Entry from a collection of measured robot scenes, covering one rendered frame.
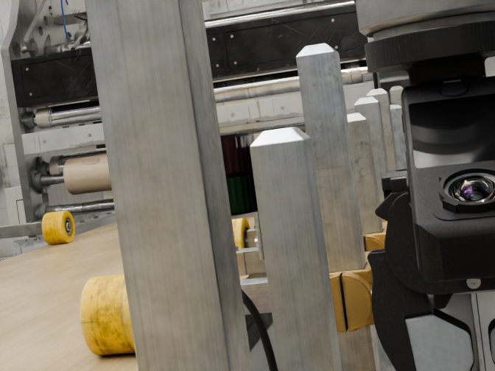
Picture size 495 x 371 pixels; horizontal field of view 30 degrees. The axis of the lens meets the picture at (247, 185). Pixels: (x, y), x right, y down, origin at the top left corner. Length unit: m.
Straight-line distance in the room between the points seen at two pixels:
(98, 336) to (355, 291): 0.27
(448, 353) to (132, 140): 0.17
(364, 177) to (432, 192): 0.73
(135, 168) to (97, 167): 2.76
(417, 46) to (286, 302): 0.24
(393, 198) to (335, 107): 0.42
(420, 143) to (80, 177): 2.77
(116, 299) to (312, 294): 0.36
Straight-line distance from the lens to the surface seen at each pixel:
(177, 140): 0.33
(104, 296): 0.92
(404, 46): 0.40
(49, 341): 1.09
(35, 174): 3.23
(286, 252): 0.58
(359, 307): 0.81
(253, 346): 1.34
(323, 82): 0.82
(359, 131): 1.07
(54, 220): 2.30
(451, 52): 0.40
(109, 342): 0.93
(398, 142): 2.07
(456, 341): 0.42
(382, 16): 0.41
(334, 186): 0.83
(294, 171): 0.58
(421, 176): 0.35
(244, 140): 0.58
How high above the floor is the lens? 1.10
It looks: 3 degrees down
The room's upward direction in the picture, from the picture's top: 8 degrees counter-clockwise
